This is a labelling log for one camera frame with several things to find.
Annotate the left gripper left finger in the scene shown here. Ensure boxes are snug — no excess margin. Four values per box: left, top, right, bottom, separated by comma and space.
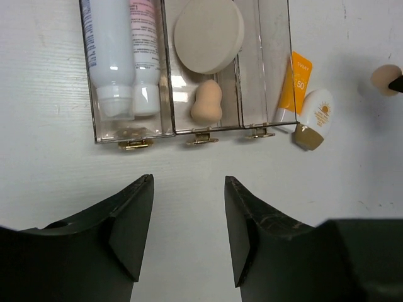
1, 174, 154, 301

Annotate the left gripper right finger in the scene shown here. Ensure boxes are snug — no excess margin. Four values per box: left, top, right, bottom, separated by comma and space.
224, 176, 402, 301

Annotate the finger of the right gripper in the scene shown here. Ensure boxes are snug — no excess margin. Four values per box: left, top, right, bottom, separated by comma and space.
388, 75, 403, 93

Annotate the beige makeup sponge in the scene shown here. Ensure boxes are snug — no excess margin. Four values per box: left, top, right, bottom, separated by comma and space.
370, 64, 402, 96
190, 79, 223, 125

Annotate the white sunscreen bottle gold cap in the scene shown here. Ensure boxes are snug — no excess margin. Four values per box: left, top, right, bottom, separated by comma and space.
293, 89, 335, 151

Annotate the orange sunscreen tube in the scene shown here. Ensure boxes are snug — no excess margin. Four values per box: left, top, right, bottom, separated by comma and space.
274, 51, 313, 133

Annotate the round beige powder puff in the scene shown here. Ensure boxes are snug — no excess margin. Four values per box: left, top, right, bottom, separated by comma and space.
174, 1, 245, 75

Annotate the white pink tube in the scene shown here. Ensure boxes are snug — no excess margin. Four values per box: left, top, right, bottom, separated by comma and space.
130, 0, 161, 116

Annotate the white spray bottle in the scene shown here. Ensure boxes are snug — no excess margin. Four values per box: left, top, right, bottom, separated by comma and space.
80, 0, 135, 121

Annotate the right clear organizer bin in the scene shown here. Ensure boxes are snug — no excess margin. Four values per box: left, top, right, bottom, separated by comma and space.
235, 1, 297, 138

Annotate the clear organizer bin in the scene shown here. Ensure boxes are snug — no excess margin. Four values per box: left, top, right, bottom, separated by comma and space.
235, 1, 297, 138
79, 1, 174, 149
158, 1, 245, 145

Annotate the left clear organizer bin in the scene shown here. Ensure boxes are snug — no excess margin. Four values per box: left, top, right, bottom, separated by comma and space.
79, 1, 174, 149

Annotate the middle clear organizer bin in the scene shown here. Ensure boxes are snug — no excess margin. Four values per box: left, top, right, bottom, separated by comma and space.
158, 1, 245, 145

